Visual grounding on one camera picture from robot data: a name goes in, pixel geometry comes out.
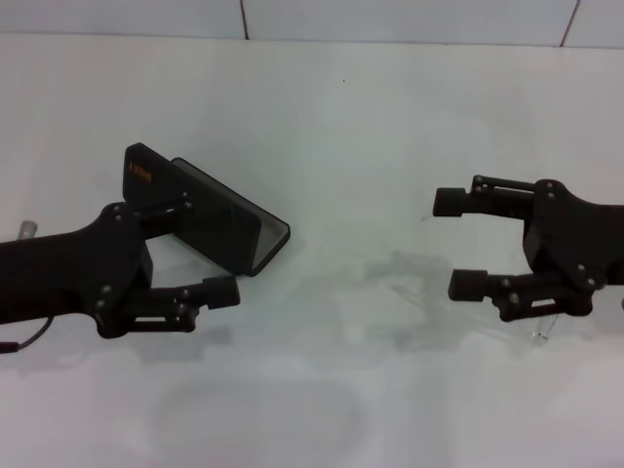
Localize clear white glasses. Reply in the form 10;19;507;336
419;214;558;350

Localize black glasses case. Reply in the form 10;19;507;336
121;142;292;278

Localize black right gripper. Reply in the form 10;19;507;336
432;174;624;323

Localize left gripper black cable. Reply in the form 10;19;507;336
0;316;55;355

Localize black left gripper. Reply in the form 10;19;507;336
0;190;241;338

